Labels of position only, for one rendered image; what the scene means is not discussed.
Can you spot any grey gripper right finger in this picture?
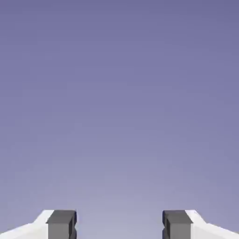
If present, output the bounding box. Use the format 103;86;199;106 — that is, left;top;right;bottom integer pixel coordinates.
162;209;239;239

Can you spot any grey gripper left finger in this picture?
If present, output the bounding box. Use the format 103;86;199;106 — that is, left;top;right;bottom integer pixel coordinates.
0;209;77;239

